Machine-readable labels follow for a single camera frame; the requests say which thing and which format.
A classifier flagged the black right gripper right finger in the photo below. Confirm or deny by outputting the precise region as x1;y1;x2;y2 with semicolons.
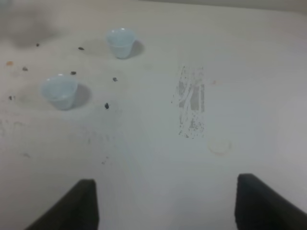
235;173;307;230

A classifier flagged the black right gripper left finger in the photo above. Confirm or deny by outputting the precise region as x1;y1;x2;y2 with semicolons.
27;179;99;230

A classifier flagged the near light blue teacup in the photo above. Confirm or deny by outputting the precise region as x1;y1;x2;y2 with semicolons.
40;74;78;110

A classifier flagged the light blue teacup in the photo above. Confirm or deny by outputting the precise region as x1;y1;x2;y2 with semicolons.
40;74;78;110
106;28;136;59

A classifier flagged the far light blue teacup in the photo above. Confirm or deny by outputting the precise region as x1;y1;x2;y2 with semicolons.
106;28;136;59

